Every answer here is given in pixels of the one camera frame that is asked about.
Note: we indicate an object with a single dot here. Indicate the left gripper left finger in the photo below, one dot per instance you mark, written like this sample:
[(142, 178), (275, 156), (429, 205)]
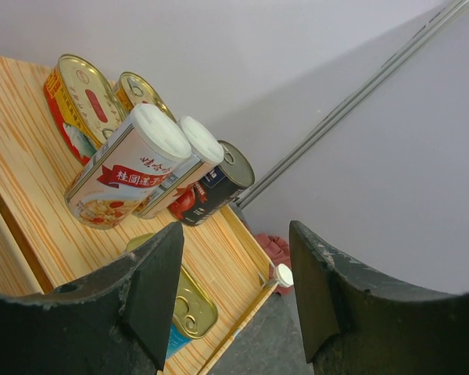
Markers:
[(115, 320)]

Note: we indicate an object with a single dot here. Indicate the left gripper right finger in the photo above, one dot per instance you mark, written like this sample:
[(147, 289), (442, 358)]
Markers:
[(355, 319)]

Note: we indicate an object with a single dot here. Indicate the gold spam can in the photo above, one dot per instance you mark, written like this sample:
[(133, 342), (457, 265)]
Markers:
[(166, 307)]

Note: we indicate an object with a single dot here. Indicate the dark blue round can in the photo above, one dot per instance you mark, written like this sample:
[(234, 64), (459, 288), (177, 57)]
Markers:
[(220, 186)]

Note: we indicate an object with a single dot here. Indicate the white-lid cylindrical can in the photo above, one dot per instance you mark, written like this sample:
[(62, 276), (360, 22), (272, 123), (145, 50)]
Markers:
[(142, 152)]

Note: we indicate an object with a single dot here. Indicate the oval fish can front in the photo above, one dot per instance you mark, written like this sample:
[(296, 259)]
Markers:
[(83, 105)]

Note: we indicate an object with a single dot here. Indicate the oval fish can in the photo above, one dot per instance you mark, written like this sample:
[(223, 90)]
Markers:
[(83, 105), (132, 89)]

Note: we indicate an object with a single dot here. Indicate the red cloth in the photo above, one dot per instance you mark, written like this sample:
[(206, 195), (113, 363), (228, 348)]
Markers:
[(277, 249)]

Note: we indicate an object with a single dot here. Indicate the wooden cabinet box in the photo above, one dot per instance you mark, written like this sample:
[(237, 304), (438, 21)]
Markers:
[(72, 170)]

